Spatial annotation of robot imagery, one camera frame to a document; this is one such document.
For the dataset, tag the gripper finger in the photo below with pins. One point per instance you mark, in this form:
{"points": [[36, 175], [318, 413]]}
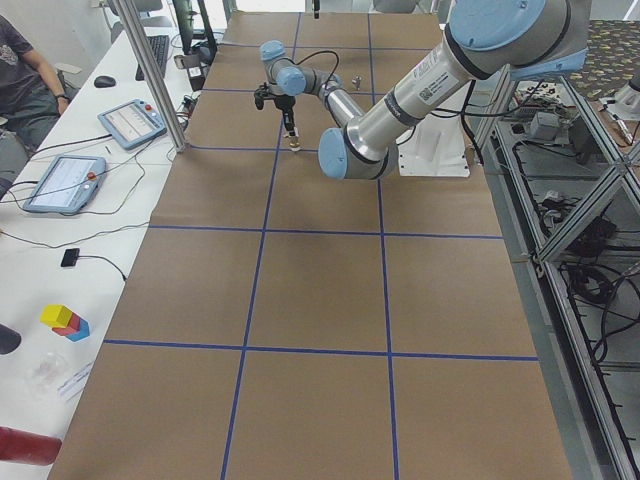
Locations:
{"points": [[286, 124], [292, 129]]}

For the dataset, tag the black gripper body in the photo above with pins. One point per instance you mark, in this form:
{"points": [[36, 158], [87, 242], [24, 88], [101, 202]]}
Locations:
{"points": [[285, 103]]}

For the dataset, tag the white brass PPR valve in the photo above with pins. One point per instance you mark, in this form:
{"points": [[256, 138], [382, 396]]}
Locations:
{"points": [[292, 142]]}

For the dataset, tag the small metal pipe fitting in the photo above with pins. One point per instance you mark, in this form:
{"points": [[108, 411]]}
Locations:
{"points": [[358, 83]]}

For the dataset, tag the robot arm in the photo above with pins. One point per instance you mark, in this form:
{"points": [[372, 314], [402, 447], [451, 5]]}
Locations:
{"points": [[535, 39]]}

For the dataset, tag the black keyboard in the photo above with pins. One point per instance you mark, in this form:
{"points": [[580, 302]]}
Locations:
{"points": [[159, 48]]}

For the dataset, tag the far teach pendant tablet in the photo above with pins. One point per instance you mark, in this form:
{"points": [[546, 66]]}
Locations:
{"points": [[133, 123]]}

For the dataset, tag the teach pendant tablet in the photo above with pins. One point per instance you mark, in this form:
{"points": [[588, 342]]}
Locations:
{"points": [[133, 123], [67, 185]]}

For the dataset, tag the black computer mouse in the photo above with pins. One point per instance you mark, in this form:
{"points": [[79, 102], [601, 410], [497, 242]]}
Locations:
{"points": [[104, 81]]}

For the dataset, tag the near teach pendant tablet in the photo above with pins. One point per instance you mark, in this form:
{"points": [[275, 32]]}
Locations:
{"points": [[67, 185]]}

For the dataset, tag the seated person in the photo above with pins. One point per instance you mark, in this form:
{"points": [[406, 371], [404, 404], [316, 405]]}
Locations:
{"points": [[33, 97]]}

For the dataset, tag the small black box device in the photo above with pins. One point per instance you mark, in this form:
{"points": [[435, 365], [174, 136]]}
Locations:
{"points": [[70, 257]]}

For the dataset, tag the blue toy block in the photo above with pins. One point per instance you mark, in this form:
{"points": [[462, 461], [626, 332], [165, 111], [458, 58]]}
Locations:
{"points": [[82, 333]]}

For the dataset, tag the red toy block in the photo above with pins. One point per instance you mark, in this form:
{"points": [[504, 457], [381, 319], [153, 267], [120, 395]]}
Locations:
{"points": [[72, 328]]}

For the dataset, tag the yellow toy block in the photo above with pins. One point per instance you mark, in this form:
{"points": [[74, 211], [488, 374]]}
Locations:
{"points": [[56, 316]]}

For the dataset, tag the red cylinder bottle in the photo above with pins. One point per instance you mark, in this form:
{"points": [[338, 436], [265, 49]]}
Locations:
{"points": [[28, 448]]}

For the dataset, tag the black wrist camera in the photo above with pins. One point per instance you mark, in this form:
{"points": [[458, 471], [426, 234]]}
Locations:
{"points": [[262, 94]]}

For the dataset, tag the aluminium frame post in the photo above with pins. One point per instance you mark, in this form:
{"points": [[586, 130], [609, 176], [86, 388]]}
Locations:
{"points": [[130, 19]]}

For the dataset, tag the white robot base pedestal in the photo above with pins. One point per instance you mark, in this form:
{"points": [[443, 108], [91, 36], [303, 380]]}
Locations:
{"points": [[436, 148]]}

